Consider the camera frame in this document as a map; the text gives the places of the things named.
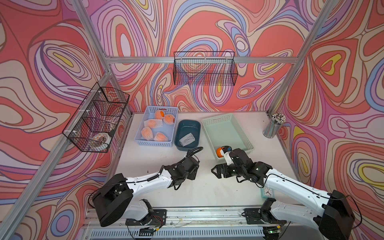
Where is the tape roll in wire basket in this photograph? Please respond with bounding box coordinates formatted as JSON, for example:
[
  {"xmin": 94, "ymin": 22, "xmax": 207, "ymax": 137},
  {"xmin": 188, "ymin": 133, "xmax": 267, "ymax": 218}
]
[{"xmin": 90, "ymin": 133, "xmax": 110, "ymax": 148}]

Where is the dark teal plastic tray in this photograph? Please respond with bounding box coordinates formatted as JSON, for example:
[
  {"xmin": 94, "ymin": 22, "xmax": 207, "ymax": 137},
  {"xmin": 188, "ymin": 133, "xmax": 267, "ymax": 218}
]
[{"xmin": 174, "ymin": 120, "xmax": 201, "ymax": 152}]

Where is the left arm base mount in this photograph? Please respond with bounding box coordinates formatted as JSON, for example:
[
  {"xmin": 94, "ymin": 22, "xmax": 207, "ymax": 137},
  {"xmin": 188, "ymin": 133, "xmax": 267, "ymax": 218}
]
[{"xmin": 126, "ymin": 209, "xmax": 167, "ymax": 227}]

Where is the black wire basket back wall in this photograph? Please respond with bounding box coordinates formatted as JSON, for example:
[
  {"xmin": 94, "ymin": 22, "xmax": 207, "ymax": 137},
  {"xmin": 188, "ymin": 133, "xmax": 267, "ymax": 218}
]
[{"xmin": 173, "ymin": 50, "xmax": 239, "ymax": 86}]

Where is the small mint alarm clock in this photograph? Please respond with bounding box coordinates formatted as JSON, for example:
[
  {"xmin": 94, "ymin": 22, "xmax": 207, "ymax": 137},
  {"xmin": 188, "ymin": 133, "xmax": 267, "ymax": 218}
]
[{"xmin": 261, "ymin": 187, "xmax": 275, "ymax": 199}]

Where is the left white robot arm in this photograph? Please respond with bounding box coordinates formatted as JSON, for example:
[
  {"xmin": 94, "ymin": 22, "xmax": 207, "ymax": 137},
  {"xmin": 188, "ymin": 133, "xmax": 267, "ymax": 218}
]
[{"xmin": 92, "ymin": 157, "xmax": 200, "ymax": 227}]

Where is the mint green perforated basket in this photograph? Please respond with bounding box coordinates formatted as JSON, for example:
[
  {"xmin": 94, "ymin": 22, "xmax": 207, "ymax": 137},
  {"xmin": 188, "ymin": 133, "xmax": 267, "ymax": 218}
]
[{"xmin": 202, "ymin": 114, "xmax": 254, "ymax": 162}]

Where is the black wire basket left wall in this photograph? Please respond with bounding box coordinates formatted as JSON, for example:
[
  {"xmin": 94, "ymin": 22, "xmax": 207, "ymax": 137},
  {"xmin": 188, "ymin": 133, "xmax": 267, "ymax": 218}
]
[{"xmin": 62, "ymin": 83, "xmax": 130, "ymax": 153}]

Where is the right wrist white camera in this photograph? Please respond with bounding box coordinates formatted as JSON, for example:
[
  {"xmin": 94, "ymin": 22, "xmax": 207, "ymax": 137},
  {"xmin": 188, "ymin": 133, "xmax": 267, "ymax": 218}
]
[{"xmin": 220, "ymin": 146, "xmax": 233, "ymax": 166}]

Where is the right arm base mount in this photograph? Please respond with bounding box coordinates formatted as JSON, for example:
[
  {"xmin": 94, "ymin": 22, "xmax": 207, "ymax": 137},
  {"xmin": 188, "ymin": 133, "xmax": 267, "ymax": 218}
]
[{"xmin": 241, "ymin": 208, "xmax": 287, "ymax": 226}]

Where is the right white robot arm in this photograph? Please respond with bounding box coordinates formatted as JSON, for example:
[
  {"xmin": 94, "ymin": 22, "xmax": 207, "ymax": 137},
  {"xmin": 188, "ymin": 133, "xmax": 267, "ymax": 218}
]
[{"xmin": 211, "ymin": 146, "xmax": 356, "ymax": 240}]

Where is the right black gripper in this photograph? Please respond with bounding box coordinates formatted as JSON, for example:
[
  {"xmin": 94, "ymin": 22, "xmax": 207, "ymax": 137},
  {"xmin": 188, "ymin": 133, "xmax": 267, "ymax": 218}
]
[{"xmin": 211, "ymin": 162, "xmax": 246, "ymax": 179}]

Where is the black wire basket wall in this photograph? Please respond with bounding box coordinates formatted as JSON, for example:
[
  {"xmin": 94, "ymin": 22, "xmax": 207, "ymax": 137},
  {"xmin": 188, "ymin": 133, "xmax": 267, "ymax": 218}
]
[
  {"xmin": 62, "ymin": 83, "xmax": 130, "ymax": 153},
  {"xmin": 173, "ymin": 50, "xmax": 239, "ymax": 86}
]

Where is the lavender perforated plastic basket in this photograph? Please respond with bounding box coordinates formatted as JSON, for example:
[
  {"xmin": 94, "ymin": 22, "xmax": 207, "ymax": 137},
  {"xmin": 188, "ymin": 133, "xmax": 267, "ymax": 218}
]
[{"xmin": 135, "ymin": 106, "xmax": 179, "ymax": 147}]

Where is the metal cup of pencils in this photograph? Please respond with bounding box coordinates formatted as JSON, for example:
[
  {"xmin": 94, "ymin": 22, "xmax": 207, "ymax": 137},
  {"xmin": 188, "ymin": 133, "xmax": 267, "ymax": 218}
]
[{"xmin": 263, "ymin": 113, "xmax": 286, "ymax": 139}]

